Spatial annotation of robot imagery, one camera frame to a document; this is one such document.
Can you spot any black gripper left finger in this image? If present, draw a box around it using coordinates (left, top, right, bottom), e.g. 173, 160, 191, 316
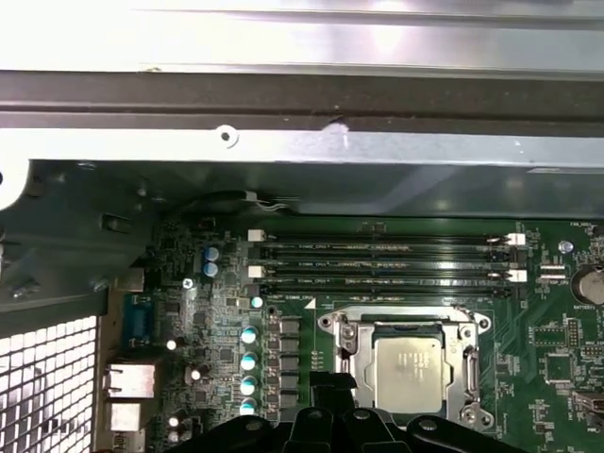
162, 371, 341, 453

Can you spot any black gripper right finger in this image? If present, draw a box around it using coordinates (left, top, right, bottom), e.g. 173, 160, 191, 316
333, 371, 518, 453

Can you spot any thin metal locking lever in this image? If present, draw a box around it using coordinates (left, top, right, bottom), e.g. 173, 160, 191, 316
335, 313, 358, 407
463, 345, 481, 403

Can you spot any metal socket cover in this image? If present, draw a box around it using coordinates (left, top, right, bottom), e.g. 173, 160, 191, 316
335, 309, 478, 424

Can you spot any silver CPU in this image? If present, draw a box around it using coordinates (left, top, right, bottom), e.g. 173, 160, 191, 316
372, 325, 448, 416

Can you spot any RAM slot with black clips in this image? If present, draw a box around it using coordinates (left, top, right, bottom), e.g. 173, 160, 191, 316
254, 282, 509, 303
247, 249, 528, 269

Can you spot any CPU socket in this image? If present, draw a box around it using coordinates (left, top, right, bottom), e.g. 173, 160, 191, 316
318, 304, 495, 426

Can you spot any large silver port block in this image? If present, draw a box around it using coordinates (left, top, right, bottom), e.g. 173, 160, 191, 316
106, 361, 158, 398

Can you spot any small silver port block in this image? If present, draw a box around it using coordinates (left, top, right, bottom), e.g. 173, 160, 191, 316
110, 402, 143, 433

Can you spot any green motherboard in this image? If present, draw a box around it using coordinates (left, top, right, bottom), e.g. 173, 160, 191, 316
108, 214, 604, 453

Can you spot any blue video port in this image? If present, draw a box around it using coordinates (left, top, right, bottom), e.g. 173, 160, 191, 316
123, 301, 156, 349

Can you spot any perforated metal case grille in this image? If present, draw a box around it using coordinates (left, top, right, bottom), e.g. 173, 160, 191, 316
0, 315, 100, 453

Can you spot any black PC case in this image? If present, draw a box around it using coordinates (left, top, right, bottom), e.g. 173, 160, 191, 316
0, 69, 604, 453

